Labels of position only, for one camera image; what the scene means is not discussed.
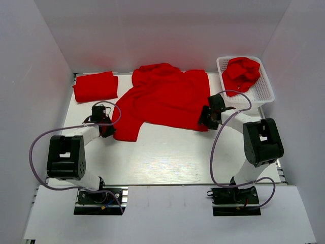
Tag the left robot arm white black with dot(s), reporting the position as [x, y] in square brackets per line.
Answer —
[66, 157]

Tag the red t shirt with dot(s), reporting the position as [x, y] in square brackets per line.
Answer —
[240, 75]
[96, 87]
[161, 95]

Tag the white front panel board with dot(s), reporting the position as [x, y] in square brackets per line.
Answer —
[174, 214]

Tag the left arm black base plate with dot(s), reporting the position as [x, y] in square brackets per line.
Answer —
[101, 204]

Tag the white plastic basket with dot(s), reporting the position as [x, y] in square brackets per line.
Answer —
[259, 94]

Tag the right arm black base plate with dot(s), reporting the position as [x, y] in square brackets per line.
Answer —
[233, 202]

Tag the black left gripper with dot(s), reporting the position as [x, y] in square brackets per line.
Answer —
[110, 132]

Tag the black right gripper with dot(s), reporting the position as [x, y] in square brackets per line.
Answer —
[206, 110]

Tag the crumpled red t shirt in basket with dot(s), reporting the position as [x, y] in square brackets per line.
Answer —
[240, 75]

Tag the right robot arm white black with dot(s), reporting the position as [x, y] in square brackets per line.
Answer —
[261, 140]

